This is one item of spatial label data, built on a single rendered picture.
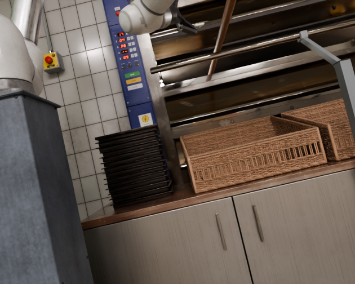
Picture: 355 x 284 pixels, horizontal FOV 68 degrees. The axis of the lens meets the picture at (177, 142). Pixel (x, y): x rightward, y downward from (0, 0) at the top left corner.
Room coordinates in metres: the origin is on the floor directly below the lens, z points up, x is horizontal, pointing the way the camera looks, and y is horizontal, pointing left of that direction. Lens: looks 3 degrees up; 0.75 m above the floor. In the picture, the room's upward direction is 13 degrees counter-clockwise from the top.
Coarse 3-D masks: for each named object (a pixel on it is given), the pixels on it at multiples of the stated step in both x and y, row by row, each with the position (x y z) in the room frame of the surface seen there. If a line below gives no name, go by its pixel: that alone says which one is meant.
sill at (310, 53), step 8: (328, 48) 1.55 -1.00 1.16; (336, 48) 1.55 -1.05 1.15; (344, 48) 1.55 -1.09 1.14; (288, 56) 1.56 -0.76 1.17; (296, 56) 1.55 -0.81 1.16; (304, 56) 1.55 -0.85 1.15; (312, 56) 1.55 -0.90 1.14; (256, 64) 1.56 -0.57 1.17; (264, 64) 1.56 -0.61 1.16; (272, 64) 1.56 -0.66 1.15; (224, 72) 1.56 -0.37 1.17; (232, 72) 1.56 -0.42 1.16; (240, 72) 1.56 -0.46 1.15; (192, 80) 1.57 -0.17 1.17; (200, 80) 1.57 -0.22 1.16; (208, 80) 1.57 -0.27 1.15; (168, 88) 1.57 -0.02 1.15; (176, 88) 1.57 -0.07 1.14
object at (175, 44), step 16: (320, 0) 1.40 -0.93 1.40; (336, 0) 1.42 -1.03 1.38; (352, 0) 1.46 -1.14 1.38; (256, 16) 1.41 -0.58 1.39; (272, 16) 1.44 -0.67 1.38; (288, 16) 1.47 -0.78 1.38; (304, 16) 1.51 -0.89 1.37; (320, 16) 1.55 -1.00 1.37; (336, 16) 1.59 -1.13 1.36; (208, 32) 1.45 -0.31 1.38; (240, 32) 1.52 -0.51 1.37; (256, 32) 1.56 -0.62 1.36; (160, 48) 1.50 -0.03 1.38; (176, 48) 1.54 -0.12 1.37; (192, 48) 1.58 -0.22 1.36
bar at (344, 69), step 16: (304, 32) 1.17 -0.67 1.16; (320, 32) 1.19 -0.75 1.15; (240, 48) 1.19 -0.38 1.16; (256, 48) 1.20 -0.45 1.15; (320, 48) 1.08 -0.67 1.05; (176, 64) 1.19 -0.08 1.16; (192, 64) 1.21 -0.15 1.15; (336, 64) 0.98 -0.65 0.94; (352, 80) 0.96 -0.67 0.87; (352, 96) 0.96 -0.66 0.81; (352, 112) 0.96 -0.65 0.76; (352, 128) 0.99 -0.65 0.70
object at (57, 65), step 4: (52, 52) 1.51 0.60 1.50; (56, 52) 1.51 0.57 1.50; (44, 56) 1.51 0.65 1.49; (56, 56) 1.51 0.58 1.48; (60, 56) 1.55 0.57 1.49; (44, 60) 1.51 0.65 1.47; (52, 60) 1.51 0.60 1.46; (56, 60) 1.51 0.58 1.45; (60, 60) 1.54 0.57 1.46; (44, 64) 1.51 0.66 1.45; (48, 64) 1.51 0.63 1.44; (52, 64) 1.51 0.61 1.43; (56, 64) 1.51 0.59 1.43; (60, 64) 1.53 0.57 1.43; (44, 68) 1.51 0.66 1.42; (48, 68) 1.51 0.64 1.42; (52, 68) 1.51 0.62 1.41; (56, 68) 1.52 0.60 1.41; (60, 68) 1.53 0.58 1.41; (64, 68) 1.58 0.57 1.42; (48, 72) 1.55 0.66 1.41; (52, 72) 1.56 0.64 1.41; (56, 72) 1.58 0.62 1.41
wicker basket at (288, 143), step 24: (264, 120) 1.53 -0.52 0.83; (288, 120) 1.31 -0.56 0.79; (192, 144) 1.52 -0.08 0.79; (216, 144) 1.51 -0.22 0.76; (240, 144) 1.50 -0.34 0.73; (264, 144) 1.07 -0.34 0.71; (288, 144) 1.07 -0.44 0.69; (312, 144) 1.14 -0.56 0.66; (192, 168) 1.07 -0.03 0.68; (216, 168) 1.47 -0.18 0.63; (240, 168) 1.47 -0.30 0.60; (264, 168) 1.07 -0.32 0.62; (288, 168) 1.07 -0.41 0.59
